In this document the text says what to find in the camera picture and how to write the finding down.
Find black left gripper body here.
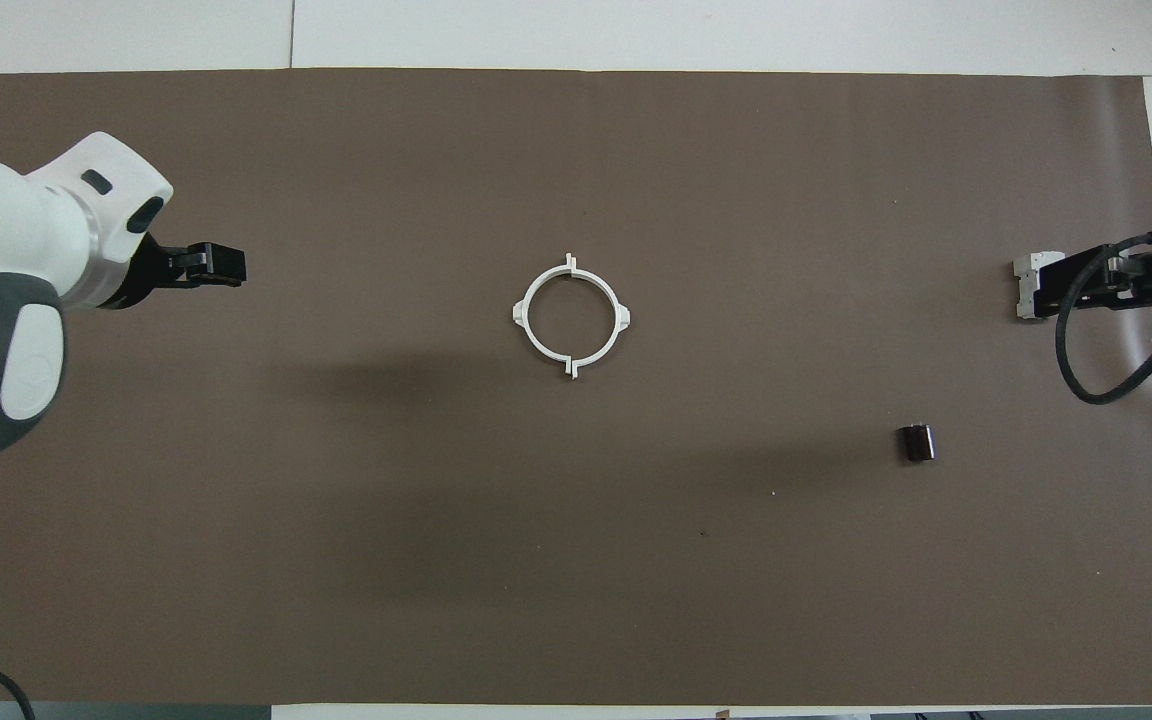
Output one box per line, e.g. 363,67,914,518
100,231,248,312

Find white half-ring pipe clamp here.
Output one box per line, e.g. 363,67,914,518
512,254,578,379
567,255,633,380

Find grey circuit breaker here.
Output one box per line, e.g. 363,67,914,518
1012,250,1069,322

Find small dark brown cylinder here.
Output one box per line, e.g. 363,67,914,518
897,424,939,464

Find brown paper table mat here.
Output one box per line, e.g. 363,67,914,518
0,68,1152,707

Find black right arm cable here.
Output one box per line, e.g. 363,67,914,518
1053,231,1152,407

